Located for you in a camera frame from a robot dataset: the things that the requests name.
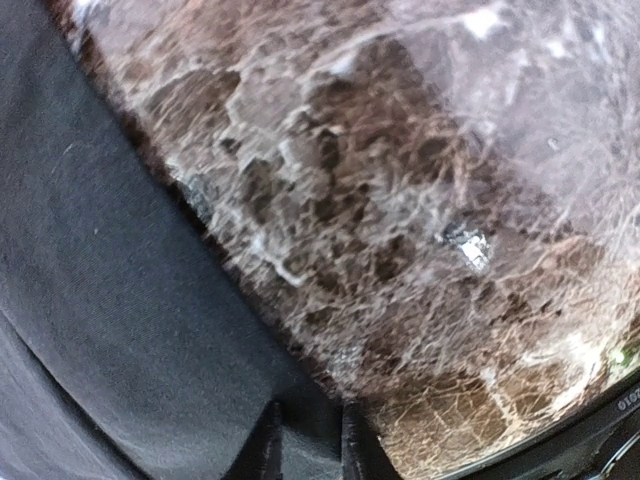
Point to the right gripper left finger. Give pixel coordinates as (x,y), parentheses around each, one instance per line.
(261,455)

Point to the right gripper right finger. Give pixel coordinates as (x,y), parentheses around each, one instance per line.
(362,456)

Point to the black long sleeve shirt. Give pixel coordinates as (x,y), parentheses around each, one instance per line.
(126,351)

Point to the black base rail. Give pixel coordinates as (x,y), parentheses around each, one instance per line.
(578,415)

